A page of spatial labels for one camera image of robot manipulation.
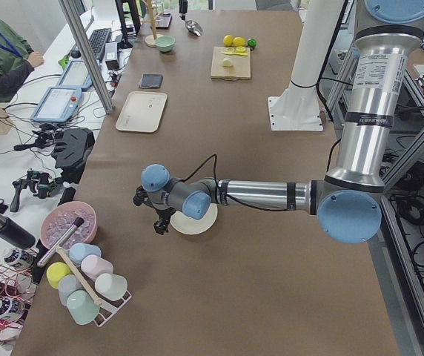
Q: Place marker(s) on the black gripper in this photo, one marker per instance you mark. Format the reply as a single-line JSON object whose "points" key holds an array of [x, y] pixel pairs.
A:
{"points": [[163, 215]]}

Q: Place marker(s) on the beige round plate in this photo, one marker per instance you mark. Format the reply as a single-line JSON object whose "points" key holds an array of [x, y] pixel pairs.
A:
{"points": [[191, 226]]}

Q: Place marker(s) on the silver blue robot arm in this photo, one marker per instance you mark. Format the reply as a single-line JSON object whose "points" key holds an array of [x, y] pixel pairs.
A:
{"points": [[346, 201]]}

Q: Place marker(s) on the cream rabbit tray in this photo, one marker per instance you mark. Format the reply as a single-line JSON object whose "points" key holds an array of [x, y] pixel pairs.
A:
{"points": [[142, 112]]}

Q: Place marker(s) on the white steamed bun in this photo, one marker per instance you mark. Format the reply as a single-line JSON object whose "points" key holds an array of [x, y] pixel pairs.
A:
{"points": [[227, 62]]}

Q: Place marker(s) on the white plastic cup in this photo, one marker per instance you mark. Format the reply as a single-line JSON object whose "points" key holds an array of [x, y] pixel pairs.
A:
{"points": [[111, 286]]}

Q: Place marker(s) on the pink plastic cup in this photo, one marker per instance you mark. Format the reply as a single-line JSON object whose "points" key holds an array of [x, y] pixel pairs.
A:
{"points": [[93, 266]]}

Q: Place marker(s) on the steel muddler with black tip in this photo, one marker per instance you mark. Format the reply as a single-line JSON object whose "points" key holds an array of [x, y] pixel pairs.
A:
{"points": [[78, 222]]}

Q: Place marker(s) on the blue plastic cup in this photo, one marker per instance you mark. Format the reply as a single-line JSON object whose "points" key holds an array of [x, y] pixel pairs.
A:
{"points": [[79, 251]]}

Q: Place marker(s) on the white cup rack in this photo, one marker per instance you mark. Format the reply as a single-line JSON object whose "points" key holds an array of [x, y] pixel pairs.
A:
{"points": [[108, 308]]}

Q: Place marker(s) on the pink bowl with ice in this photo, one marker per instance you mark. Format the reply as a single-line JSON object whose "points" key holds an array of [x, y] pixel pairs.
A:
{"points": [[61, 218]]}

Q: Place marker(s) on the grey plastic cup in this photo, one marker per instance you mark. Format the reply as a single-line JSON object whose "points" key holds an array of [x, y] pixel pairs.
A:
{"points": [[68, 285]]}

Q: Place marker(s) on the yellow plastic cup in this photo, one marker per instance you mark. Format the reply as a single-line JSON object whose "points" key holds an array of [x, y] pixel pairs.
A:
{"points": [[55, 272]]}

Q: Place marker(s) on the mint plastic cup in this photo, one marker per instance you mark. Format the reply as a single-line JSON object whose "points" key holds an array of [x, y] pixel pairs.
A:
{"points": [[82, 307]]}

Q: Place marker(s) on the grey folded cloth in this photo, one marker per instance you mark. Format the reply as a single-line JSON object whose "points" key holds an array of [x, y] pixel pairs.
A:
{"points": [[150, 80]]}

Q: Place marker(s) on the blue teach pendant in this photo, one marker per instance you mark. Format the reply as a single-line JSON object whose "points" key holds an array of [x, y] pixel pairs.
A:
{"points": [[75, 74], [58, 104]]}

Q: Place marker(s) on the black thermos bottle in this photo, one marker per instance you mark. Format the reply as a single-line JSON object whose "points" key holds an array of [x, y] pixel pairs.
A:
{"points": [[14, 234]]}

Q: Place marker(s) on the bamboo cutting board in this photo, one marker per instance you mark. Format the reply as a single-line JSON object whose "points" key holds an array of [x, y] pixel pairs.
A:
{"points": [[241, 65]]}

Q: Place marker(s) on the mint green bowl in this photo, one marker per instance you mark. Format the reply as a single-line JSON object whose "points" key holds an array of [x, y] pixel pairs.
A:
{"points": [[165, 44]]}

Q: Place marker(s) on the wooden cup tree stand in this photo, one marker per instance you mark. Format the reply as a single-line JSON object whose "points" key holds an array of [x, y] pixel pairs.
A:
{"points": [[150, 22]]}

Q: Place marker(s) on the yellow plastic knife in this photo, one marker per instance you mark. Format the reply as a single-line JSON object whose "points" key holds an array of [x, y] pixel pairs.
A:
{"points": [[234, 53]]}

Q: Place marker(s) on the whole yellow lemon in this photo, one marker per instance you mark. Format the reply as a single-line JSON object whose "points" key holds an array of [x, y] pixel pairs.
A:
{"points": [[239, 41], [228, 40]]}

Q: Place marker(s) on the black keyboard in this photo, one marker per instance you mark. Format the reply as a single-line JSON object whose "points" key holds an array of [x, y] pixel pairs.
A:
{"points": [[98, 39]]}

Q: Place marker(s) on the steel scoop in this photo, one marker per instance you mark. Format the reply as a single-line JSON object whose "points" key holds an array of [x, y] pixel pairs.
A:
{"points": [[194, 27]]}

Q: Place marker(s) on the green lime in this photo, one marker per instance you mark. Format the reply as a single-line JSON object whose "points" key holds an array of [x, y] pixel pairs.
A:
{"points": [[252, 43]]}

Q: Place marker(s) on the black computer monitor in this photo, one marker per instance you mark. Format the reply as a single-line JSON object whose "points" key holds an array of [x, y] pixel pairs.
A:
{"points": [[130, 23]]}

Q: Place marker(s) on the person in green jacket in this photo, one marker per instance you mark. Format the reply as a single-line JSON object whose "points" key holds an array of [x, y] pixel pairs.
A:
{"points": [[17, 61]]}

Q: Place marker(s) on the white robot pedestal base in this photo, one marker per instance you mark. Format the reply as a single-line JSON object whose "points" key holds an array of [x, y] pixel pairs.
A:
{"points": [[297, 108]]}

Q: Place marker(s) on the aluminium frame post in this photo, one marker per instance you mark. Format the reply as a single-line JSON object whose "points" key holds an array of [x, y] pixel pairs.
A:
{"points": [[76, 27]]}

